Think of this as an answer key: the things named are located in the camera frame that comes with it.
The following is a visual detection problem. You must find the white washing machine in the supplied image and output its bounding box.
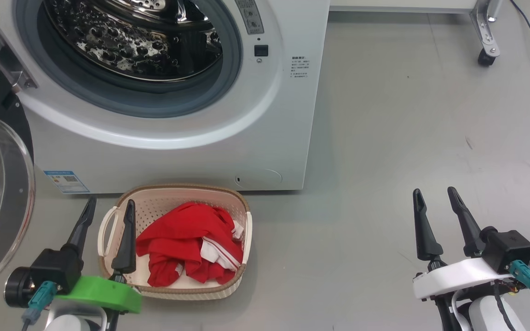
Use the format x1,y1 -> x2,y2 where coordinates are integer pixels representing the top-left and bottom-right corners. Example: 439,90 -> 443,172
0,0 -> 331,195

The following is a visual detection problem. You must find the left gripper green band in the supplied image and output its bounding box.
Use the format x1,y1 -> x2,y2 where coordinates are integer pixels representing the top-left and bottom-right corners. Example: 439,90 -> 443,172
56,195 -> 143,314

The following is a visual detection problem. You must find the metal cart frame with caster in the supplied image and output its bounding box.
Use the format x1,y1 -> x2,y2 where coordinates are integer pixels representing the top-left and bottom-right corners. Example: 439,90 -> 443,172
329,0 -> 505,67

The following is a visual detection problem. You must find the cream perforated laundry basket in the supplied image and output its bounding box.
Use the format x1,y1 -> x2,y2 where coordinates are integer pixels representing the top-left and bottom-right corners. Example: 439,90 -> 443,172
97,184 -> 253,301

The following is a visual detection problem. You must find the left arm cable teal connector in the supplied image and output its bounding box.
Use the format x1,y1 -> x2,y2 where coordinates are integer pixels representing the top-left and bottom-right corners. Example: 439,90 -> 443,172
20,280 -> 58,331

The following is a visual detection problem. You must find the blue energy label sticker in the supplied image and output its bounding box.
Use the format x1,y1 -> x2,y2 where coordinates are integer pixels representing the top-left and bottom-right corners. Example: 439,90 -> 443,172
44,171 -> 91,195

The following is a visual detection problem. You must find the red garment with white trim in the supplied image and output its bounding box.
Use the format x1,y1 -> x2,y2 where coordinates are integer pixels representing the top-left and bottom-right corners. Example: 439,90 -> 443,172
135,202 -> 245,288

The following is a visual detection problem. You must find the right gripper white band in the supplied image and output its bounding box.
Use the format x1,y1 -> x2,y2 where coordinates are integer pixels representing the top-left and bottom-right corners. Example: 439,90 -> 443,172
412,186 -> 512,302

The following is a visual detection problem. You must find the black round washing machine door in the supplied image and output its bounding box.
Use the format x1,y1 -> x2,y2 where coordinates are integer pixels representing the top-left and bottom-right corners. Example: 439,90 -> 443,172
0,41 -> 36,309

